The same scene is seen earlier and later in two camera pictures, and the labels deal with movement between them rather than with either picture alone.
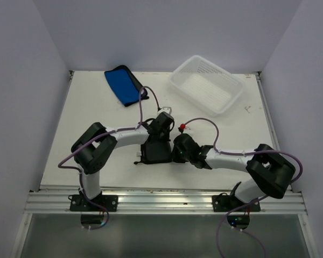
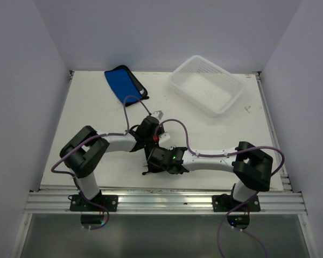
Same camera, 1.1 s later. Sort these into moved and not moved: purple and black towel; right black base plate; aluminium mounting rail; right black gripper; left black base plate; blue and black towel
Moved: right black gripper; purple and black towel
Not moved: blue and black towel; right black base plate; left black base plate; aluminium mounting rail
